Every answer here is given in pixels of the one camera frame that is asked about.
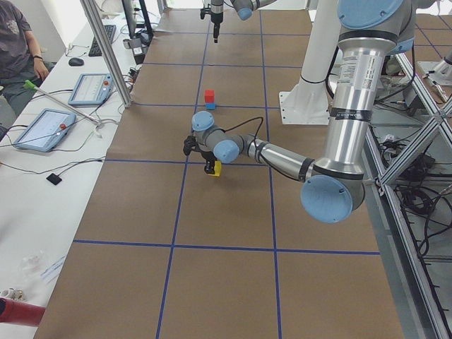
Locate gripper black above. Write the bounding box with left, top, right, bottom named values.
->
left=201, top=150, right=215, bottom=174
left=210, top=13, right=222, bottom=43

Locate yellow block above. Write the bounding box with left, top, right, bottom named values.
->
left=207, top=160, right=222, bottom=177

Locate red block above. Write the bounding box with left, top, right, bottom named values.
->
left=204, top=89, right=215, bottom=104

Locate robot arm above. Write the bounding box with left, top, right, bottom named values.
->
left=200, top=0, right=275, bottom=43
left=183, top=1, right=417, bottom=223

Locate black monitor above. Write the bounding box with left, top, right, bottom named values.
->
left=121, top=0, right=153, bottom=42

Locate brown paper table cover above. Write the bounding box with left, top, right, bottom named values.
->
left=36, top=10, right=403, bottom=338

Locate black keyboard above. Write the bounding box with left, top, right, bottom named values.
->
left=88, top=24, right=117, bottom=58

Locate teach pendant far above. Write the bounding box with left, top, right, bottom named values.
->
left=68, top=73, right=114, bottom=107

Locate teach pendant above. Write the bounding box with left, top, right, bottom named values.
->
left=68, top=73, right=114, bottom=107
left=13, top=109, right=77, bottom=153

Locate black computer mouse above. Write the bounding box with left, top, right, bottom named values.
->
left=68, top=57, right=84, bottom=66

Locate teach pendant near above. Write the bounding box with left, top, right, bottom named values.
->
left=13, top=109, right=77, bottom=153

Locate seated person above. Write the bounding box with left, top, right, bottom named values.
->
left=1, top=1, right=53, bottom=115

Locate red cylinder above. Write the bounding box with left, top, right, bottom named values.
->
left=1, top=298, right=46, bottom=327

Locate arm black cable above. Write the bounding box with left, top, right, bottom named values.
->
left=224, top=117, right=308, bottom=183

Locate aluminium frame post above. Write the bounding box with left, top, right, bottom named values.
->
left=80, top=0, right=131, bottom=108

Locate white camera pillar base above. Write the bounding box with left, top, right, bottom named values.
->
left=279, top=0, right=341, bottom=125

